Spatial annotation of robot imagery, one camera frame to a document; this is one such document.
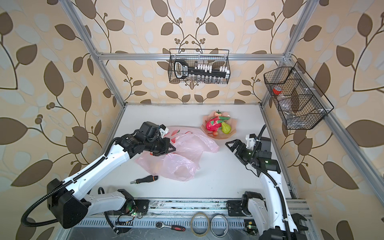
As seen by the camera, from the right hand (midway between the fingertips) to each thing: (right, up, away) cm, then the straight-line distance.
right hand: (231, 150), depth 77 cm
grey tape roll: (-3, -36, -7) cm, 36 cm away
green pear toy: (+1, +10, +22) cm, 24 cm away
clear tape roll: (-16, -34, -7) cm, 38 cm away
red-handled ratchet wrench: (-35, -34, -8) cm, 49 cm away
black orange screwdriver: (-44, -17, +4) cm, 47 cm away
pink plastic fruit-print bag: (-25, -4, -9) cm, 26 cm away
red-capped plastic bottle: (+29, +21, -2) cm, 36 cm away
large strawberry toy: (-6, +7, +22) cm, 23 cm away
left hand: (-28, +2, -4) cm, 28 cm away
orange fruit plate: (+7, +14, +28) cm, 32 cm away
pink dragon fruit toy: (-7, +13, +19) cm, 24 cm away
